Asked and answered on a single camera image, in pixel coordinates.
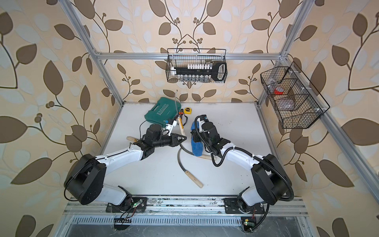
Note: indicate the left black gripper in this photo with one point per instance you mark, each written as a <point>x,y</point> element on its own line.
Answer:
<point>173,140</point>

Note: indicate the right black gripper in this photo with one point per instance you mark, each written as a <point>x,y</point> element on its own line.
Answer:
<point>197,134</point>

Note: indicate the blue microfiber rag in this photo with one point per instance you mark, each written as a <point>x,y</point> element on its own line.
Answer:
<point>196,143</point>

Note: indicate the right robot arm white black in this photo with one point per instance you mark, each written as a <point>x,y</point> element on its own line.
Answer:
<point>271,183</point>

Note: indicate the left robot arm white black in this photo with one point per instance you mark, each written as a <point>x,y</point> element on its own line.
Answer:
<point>86,180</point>

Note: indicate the yellow black tape measure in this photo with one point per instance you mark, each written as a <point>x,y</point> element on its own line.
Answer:
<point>187,110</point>

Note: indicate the green plastic tool case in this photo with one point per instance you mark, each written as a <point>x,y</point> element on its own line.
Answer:
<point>164,110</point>

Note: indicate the black socket bit holder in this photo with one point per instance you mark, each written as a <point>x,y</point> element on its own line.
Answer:
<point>208,72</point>

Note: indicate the red item in basket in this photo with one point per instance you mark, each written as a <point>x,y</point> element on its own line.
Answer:
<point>279,91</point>

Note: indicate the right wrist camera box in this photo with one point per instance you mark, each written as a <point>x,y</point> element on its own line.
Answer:
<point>200,121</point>

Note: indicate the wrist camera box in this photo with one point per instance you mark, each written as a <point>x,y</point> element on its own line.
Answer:
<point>200,121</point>
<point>169,125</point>

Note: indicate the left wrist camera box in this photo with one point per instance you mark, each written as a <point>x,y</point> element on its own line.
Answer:
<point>169,125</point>

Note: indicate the black red handled pliers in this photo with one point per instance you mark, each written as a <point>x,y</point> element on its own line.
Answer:
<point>183,117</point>

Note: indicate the aluminium front rail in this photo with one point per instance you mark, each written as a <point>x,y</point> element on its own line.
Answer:
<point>190,205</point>

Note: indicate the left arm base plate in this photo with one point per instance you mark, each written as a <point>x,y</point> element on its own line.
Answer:
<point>137,204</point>

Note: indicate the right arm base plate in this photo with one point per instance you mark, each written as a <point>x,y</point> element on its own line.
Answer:
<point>238,206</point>

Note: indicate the back wall wire basket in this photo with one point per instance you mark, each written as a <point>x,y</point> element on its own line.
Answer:
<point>193,55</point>

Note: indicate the wall wire basket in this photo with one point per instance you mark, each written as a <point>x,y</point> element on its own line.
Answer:
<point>193,55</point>
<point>301,105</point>

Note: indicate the right wall wire basket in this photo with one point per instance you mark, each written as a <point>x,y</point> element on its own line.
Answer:
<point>301,105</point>

